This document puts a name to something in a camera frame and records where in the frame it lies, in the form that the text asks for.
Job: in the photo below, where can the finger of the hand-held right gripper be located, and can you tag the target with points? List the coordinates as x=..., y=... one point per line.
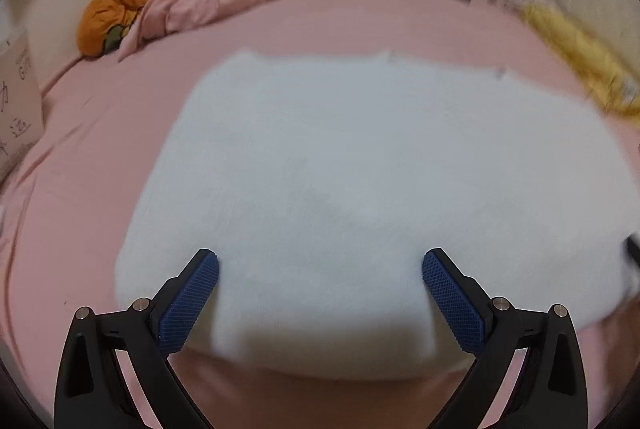
x=634, y=251

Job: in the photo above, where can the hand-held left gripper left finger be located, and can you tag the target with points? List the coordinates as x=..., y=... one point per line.
x=192, y=299

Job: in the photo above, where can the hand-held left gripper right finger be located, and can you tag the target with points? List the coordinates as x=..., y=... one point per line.
x=450, y=299

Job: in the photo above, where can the white button cardigan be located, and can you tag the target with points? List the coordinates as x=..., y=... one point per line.
x=350, y=189

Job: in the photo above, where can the orange pillow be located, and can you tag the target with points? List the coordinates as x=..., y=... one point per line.
x=115, y=9

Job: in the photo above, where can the pink bed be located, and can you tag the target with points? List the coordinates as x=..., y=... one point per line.
x=350, y=14

